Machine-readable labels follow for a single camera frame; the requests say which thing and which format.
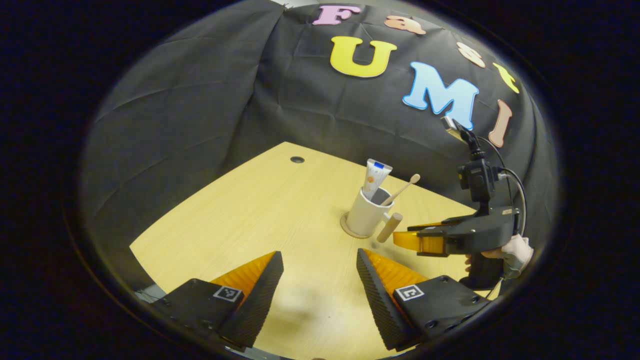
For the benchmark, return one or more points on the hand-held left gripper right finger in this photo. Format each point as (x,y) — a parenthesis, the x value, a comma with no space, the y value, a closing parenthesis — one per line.
(380,305)

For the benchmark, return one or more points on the light wooden desktop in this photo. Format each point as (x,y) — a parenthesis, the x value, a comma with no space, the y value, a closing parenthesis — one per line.
(280,220)

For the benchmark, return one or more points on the white toothpaste tube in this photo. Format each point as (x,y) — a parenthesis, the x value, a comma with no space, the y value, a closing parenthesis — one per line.
(376,175)

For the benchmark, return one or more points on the black backdrop cloth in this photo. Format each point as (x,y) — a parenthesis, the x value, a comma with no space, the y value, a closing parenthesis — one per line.
(200,100)

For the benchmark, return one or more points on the wooden toothbrush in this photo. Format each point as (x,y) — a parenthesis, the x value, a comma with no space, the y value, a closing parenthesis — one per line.
(405,187)

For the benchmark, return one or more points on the round cork coaster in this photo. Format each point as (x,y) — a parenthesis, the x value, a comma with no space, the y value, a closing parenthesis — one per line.
(347,229)

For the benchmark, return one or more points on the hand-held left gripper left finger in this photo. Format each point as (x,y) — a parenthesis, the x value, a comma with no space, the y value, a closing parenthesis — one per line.
(260,300)

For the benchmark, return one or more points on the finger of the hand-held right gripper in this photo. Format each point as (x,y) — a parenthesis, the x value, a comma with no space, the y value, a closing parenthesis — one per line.
(420,242)
(425,226)

